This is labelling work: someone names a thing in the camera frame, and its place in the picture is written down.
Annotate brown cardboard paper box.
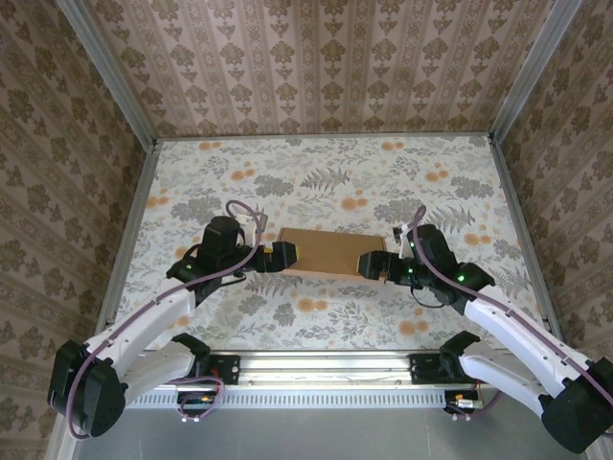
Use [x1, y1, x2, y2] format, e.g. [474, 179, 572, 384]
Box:
[277, 227, 389, 282]

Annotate floral printed tablecloth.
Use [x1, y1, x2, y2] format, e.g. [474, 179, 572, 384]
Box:
[107, 136, 552, 351]

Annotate grey metal base panel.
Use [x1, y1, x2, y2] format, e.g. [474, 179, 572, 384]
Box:
[47, 387, 595, 460]

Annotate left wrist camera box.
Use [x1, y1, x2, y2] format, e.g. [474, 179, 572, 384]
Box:
[246, 208, 269, 241]

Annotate aluminium table side rail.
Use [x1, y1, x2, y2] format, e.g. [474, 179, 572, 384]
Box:
[92, 138, 162, 354]
[488, 136, 566, 349]

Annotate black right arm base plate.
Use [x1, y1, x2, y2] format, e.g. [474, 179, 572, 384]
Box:
[409, 353, 480, 386]

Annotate aluminium mounting rail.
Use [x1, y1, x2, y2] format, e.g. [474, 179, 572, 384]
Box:
[124, 350, 590, 390]

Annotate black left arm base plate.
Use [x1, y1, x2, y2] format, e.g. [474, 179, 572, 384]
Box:
[191, 353, 241, 386]

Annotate white slotted cable duct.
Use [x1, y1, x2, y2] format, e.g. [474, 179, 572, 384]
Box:
[126, 390, 480, 409]

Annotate aluminium frame post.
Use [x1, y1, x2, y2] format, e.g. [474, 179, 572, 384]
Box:
[488, 0, 584, 141]
[56, 0, 158, 148]

